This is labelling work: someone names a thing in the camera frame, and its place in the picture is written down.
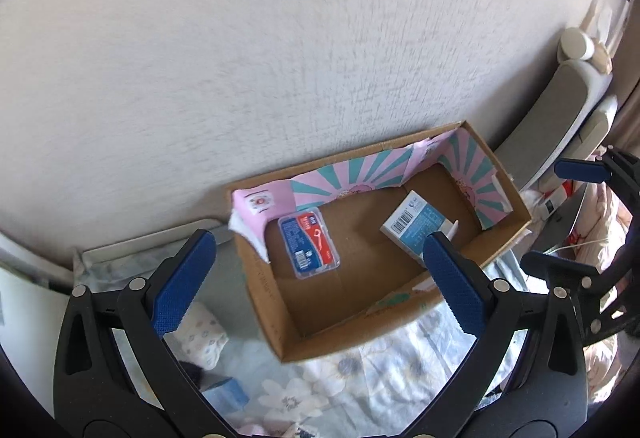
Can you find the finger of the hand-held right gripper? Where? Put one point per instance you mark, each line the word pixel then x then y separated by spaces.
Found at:
pixel 582 170
pixel 547 263

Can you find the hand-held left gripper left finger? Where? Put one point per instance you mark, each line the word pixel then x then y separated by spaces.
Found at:
pixel 182 285

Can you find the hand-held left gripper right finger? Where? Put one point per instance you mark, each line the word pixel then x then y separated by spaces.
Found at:
pixel 455 288

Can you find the white floral soft packet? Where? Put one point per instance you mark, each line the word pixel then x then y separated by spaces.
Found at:
pixel 202 333

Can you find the cardboard box with pink lining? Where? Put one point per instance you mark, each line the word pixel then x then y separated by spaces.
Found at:
pixel 350 263

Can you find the light blue small box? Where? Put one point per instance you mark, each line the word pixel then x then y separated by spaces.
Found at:
pixel 227 395

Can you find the clear plastic floss pick box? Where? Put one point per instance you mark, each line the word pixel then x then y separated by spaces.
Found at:
pixel 307 243

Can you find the white and red box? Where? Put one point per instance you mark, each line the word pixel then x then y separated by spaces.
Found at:
pixel 562 198

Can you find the grey flat panel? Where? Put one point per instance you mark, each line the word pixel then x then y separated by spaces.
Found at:
pixel 562 228

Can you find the pink quilt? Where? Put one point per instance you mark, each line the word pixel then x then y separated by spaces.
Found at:
pixel 607 218

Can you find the grey padded chair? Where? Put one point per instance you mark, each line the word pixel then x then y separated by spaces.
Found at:
pixel 550 117

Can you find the white and blue carton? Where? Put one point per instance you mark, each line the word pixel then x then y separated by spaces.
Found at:
pixel 410 223

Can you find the white round jar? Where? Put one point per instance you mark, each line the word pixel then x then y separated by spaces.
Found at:
pixel 575 42

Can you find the floral bed sheet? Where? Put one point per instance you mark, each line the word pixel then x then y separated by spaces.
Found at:
pixel 350 390

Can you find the white window frame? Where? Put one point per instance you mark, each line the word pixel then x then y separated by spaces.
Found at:
pixel 35 263

